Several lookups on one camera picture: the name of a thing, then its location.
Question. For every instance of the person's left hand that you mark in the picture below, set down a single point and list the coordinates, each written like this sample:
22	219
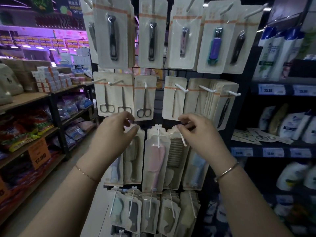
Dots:
108	138

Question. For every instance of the person's right hand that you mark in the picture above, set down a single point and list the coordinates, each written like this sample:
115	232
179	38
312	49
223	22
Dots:
207	143

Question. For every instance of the person's left thumb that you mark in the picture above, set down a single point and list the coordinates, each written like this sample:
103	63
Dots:
132	133

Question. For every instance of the person's right thumb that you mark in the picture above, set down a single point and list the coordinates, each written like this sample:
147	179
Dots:
185	134

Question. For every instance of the grey comb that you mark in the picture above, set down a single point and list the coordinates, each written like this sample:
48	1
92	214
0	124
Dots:
133	160

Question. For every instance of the beige comb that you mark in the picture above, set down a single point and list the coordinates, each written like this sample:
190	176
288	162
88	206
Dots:
174	160

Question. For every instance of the person's left forearm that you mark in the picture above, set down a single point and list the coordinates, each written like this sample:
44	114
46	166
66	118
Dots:
66	204

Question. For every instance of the person's right forearm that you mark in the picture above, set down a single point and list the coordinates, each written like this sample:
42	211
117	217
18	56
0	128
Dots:
246	207

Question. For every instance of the small scissors on card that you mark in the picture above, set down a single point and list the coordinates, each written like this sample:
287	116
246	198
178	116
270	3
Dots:
124	101
106	106
144	106

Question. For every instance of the thin metal tool card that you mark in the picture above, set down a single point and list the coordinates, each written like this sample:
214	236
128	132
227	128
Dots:
174	101

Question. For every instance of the pink comb on card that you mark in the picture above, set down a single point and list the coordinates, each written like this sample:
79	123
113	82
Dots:
155	162

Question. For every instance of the stack of tweezers cards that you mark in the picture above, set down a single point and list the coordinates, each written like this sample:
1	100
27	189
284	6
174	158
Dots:
222	108

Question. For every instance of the pink and blue packets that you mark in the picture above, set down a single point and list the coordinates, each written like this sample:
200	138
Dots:
79	129

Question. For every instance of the silver bangle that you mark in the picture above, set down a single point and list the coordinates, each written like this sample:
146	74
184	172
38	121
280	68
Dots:
227	171

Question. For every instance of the loose beige cards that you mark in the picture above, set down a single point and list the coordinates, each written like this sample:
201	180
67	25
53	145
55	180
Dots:
243	138

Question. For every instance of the pile of blue packets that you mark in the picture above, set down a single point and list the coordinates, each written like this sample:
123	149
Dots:
71	106

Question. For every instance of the olive curved comb card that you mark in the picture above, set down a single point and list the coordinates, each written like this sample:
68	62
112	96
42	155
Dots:
169	217
188	214

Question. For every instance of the loose scissors card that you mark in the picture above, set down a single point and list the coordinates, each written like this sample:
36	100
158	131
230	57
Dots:
266	136

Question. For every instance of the white shampoo bottle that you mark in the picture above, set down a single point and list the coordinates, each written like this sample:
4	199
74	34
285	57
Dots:
311	132
291	124
303	125
266	118

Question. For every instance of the pink nail clipper card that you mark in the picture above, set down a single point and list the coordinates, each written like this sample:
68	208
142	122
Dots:
184	41

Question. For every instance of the purple nail clipper card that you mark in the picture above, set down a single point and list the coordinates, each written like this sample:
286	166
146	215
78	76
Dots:
215	46

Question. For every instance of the beige shampoo bottle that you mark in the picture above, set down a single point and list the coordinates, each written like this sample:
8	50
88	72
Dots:
277	119

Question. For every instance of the orange price sign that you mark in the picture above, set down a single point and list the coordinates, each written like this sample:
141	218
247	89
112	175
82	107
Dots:
39	154

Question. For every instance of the black nail clipper card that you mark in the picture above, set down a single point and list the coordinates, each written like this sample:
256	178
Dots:
152	39
113	36
91	34
239	46

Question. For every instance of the stack of white orange boxes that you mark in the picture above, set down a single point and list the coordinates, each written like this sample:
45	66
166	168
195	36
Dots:
50	78

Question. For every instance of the pile of colourful snack packets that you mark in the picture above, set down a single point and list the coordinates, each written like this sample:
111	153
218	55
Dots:
22	130

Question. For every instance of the white bottle blue cap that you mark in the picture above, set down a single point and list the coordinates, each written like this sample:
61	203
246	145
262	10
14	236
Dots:
265	56
281	54
295	51

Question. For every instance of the white bottle green label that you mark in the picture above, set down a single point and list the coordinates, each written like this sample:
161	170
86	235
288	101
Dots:
311	177
291	176

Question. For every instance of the brown cardboard boxes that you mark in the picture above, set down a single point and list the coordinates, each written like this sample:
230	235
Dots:
27	71

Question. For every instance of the purple lit display counter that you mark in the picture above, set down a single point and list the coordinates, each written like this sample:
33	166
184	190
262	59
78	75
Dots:
37	44

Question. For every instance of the beige cloth bag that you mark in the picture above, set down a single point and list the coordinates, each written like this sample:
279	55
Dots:
8	82

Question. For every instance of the wooden shelf unit black frame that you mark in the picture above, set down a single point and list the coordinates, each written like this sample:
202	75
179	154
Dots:
56	111

